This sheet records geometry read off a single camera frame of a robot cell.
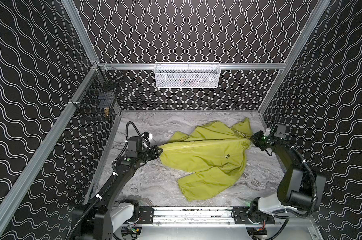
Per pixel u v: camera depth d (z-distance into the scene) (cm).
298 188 44
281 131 69
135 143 63
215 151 89
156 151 72
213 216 76
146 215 73
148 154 71
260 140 79
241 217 73
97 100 98
